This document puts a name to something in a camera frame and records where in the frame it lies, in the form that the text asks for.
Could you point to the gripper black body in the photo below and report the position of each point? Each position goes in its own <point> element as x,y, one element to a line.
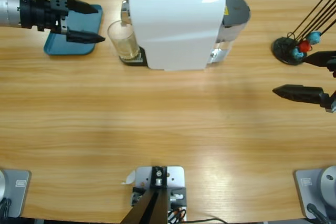
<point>331,103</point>
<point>36,14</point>

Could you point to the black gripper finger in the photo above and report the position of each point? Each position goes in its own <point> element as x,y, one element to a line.
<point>302,94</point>
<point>73,5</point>
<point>323,58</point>
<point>81,37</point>

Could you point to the clear drinking glass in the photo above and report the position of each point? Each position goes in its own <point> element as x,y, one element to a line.
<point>123,45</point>

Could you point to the white capsule coffee machine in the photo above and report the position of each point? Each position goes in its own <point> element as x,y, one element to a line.
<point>170,24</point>

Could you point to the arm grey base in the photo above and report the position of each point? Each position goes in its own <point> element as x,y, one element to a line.
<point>18,192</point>
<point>323,187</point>

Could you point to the red coffee capsule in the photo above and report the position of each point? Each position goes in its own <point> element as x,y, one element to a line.
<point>305,46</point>

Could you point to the teal coffee capsule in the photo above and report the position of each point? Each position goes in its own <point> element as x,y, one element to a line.
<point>298,53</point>
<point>313,37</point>

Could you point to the teal plastic tray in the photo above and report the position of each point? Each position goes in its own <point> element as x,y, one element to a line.
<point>73,49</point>

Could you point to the black capsule holder with rods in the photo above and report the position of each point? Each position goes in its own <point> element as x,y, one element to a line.
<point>283,48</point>

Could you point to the chrome slotted drip tray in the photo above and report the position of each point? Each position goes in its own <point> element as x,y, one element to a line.
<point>140,62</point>

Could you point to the water tank with dark lid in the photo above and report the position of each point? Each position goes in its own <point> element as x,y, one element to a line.
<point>236,6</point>

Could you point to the white paper tab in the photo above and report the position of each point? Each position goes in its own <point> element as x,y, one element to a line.
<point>130,178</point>

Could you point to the white mount plate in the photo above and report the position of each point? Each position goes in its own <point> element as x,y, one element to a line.
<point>174,174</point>

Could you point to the black clamp bracket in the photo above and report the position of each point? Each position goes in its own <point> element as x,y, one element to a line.
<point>181,191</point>

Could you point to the black camera post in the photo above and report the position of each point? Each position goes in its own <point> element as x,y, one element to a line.
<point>149,208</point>

